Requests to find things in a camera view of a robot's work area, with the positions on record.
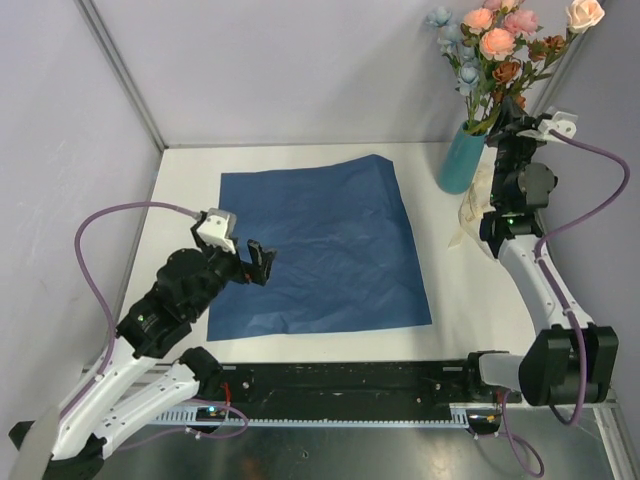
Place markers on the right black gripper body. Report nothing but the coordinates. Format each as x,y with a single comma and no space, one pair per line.
513,152

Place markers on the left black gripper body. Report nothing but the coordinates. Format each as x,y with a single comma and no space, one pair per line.
222,266

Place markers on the cream printed ribbon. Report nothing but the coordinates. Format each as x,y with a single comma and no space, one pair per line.
475,204

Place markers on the blue wrapping paper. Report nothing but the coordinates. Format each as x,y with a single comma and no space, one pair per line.
346,256

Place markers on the brown flower stem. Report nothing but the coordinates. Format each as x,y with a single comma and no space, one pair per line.
509,76

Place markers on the blue flower stem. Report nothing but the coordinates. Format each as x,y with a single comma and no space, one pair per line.
460,56

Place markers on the peach rose stem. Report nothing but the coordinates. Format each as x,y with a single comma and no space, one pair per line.
478,23

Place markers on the single cream rosebud stem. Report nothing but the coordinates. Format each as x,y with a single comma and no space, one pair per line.
581,16

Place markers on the pink flower stem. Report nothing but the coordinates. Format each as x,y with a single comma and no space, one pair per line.
512,21

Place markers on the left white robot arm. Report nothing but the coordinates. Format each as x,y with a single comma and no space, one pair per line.
99,416

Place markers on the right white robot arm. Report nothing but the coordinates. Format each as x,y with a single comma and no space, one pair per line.
571,359

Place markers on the teal conical vase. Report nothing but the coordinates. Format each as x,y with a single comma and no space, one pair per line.
462,159

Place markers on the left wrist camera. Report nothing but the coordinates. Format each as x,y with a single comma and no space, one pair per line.
214,228

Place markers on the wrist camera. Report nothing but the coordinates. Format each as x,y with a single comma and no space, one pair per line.
214,228
555,125

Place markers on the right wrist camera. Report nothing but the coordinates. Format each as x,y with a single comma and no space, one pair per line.
555,125

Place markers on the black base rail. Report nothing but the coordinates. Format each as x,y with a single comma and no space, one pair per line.
414,394

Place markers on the aluminium frame rails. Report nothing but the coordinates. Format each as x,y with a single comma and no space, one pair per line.
496,58

